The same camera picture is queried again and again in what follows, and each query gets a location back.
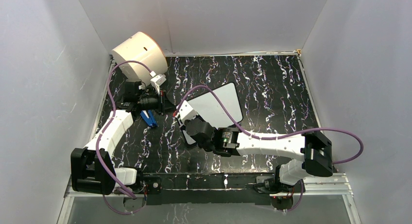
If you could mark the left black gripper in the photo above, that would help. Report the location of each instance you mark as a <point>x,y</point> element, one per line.
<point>164,106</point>

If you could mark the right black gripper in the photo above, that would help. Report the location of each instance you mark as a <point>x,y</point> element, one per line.
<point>188,121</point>

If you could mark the small white whiteboard black frame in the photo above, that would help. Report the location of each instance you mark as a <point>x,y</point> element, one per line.
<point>219,108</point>

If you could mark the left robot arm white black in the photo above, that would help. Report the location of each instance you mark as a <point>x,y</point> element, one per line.
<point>92,169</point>

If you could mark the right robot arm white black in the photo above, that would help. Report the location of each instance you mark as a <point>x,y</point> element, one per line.
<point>310,152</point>

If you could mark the white cylindrical drum container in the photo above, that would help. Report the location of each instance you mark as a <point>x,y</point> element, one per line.
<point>142,48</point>

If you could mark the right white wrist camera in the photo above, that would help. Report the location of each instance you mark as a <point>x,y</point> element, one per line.
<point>185,114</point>

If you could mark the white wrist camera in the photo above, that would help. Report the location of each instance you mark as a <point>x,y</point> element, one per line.
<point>185,114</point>
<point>157,80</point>

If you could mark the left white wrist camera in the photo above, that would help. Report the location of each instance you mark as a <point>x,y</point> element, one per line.
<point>157,80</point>

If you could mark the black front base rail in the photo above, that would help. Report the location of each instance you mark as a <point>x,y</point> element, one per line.
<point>263,191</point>

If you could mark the aluminium frame rail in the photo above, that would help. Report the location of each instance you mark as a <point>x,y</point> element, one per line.
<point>338,184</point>

